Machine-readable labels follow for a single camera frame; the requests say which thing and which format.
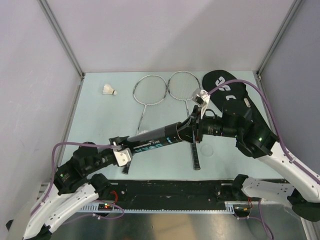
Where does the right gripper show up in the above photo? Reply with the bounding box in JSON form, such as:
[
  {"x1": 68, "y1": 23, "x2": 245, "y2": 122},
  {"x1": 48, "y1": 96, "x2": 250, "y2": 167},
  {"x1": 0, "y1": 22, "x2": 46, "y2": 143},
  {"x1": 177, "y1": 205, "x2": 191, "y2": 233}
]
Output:
[{"x1": 171, "y1": 105, "x2": 240, "y2": 144}]

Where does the black shuttlecock tube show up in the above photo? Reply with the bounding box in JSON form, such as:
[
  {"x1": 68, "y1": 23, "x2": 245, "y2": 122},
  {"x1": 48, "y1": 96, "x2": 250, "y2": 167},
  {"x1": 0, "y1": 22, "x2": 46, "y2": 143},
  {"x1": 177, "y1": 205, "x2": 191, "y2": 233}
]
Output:
[{"x1": 122, "y1": 122, "x2": 183, "y2": 155}]

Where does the clear tube lid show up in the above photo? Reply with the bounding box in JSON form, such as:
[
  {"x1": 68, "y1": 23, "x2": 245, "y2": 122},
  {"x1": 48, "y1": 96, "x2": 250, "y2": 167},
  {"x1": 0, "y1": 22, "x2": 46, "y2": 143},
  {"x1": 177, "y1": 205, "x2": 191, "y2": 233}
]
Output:
[{"x1": 200, "y1": 143, "x2": 214, "y2": 157}]

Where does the white shuttlecock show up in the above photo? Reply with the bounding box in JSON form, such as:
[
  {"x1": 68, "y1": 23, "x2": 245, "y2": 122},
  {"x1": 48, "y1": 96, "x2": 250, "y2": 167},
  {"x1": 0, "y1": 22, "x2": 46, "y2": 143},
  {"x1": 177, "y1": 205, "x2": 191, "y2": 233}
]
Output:
[
  {"x1": 102, "y1": 84, "x2": 118, "y2": 96},
  {"x1": 139, "y1": 130, "x2": 149, "y2": 135}
]

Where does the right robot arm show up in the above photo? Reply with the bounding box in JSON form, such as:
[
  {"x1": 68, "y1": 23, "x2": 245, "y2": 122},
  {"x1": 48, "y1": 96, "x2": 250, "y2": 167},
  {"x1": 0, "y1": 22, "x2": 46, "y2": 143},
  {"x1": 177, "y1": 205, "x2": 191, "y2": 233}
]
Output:
[{"x1": 177, "y1": 106, "x2": 320, "y2": 222}]

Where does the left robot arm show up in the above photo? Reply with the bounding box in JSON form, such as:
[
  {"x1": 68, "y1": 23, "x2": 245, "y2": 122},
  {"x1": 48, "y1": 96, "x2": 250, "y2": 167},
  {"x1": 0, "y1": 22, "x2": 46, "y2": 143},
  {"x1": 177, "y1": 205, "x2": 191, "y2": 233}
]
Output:
[{"x1": 17, "y1": 137, "x2": 133, "y2": 240}]

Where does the right white badminton racket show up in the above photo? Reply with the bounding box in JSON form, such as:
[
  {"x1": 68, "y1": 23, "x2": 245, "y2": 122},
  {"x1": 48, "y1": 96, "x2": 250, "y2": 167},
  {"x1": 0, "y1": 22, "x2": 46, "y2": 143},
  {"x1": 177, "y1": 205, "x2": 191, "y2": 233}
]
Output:
[{"x1": 167, "y1": 71, "x2": 201, "y2": 171}]

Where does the white badminton racket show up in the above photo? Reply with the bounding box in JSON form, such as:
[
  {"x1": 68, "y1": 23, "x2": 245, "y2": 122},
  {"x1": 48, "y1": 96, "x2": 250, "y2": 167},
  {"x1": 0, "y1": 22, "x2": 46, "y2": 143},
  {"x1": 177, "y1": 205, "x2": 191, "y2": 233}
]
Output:
[
  {"x1": 167, "y1": 71, "x2": 201, "y2": 171},
  {"x1": 121, "y1": 74, "x2": 168, "y2": 175}
]

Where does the left white badminton racket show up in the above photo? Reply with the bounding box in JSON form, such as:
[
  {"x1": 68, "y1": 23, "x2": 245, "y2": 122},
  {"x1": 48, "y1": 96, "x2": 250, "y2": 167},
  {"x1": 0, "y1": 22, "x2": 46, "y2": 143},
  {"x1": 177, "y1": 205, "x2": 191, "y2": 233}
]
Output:
[{"x1": 121, "y1": 74, "x2": 168, "y2": 175}]

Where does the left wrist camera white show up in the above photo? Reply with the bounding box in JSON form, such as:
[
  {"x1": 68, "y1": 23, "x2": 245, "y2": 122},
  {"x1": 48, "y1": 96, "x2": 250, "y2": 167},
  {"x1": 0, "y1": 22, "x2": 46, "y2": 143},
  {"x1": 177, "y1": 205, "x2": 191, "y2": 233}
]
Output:
[{"x1": 113, "y1": 148, "x2": 133, "y2": 167}]

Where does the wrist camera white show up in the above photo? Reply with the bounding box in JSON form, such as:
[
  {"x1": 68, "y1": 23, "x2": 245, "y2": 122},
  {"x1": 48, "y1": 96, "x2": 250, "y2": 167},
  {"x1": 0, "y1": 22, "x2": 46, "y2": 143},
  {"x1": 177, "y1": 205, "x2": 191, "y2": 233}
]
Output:
[
  {"x1": 113, "y1": 148, "x2": 133, "y2": 167},
  {"x1": 191, "y1": 88, "x2": 210, "y2": 115}
]

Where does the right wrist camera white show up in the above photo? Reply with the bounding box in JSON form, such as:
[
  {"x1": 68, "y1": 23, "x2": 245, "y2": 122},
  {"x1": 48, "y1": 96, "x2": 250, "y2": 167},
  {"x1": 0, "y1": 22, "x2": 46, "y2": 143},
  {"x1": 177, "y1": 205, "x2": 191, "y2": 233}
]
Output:
[{"x1": 191, "y1": 88, "x2": 210, "y2": 115}]

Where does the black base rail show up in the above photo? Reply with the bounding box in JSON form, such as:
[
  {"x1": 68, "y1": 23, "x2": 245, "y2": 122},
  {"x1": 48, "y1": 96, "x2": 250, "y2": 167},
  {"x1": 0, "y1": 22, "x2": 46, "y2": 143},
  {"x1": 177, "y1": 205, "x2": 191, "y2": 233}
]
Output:
[{"x1": 98, "y1": 180, "x2": 249, "y2": 210}]

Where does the grey cable duct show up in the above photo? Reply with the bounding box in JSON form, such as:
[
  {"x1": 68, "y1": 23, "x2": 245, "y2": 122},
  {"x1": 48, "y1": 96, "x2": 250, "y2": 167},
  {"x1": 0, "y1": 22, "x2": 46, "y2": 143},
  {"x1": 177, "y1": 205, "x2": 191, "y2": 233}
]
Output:
[{"x1": 76, "y1": 202, "x2": 252, "y2": 215}]

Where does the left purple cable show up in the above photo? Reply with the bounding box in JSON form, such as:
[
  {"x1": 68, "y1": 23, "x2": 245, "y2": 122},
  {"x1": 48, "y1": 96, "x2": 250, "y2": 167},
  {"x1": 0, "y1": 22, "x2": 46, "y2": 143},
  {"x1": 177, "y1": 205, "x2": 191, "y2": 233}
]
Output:
[{"x1": 29, "y1": 141, "x2": 118, "y2": 226}]

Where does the purple cable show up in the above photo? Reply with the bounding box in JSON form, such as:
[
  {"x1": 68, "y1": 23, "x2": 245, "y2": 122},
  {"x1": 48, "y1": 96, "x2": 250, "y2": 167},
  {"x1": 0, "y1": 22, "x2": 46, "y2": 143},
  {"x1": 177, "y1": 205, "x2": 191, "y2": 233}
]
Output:
[
  {"x1": 207, "y1": 79, "x2": 320, "y2": 186},
  {"x1": 29, "y1": 141, "x2": 118, "y2": 226}
]

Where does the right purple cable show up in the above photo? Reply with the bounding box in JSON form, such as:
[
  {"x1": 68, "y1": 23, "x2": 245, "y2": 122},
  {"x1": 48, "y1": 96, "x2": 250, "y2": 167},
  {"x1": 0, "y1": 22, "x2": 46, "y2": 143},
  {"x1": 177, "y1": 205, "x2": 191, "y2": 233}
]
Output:
[{"x1": 207, "y1": 79, "x2": 320, "y2": 186}]

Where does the left aluminium frame post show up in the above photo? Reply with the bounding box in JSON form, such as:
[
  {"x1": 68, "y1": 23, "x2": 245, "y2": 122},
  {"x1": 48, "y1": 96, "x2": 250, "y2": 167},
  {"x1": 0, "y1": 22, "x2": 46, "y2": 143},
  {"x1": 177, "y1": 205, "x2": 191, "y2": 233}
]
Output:
[{"x1": 37, "y1": 0, "x2": 85, "y2": 81}]

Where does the aluminium frame post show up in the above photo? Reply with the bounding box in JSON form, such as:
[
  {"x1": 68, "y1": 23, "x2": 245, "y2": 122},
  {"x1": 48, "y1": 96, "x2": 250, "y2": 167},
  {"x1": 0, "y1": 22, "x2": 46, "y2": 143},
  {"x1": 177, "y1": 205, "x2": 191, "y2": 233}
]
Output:
[
  {"x1": 37, "y1": 0, "x2": 85, "y2": 81},
  {"x1": 256, "y1": 0, "x2": 305, "y2": 80}
]

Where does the right aluminium frame post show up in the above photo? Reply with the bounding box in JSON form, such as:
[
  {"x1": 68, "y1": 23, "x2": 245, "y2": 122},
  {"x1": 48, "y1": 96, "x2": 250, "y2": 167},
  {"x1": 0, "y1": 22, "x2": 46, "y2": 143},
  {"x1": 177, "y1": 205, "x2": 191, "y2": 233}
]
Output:
[{"x1": 256, "y1": 0, "x2": 305, "y2": 80}]

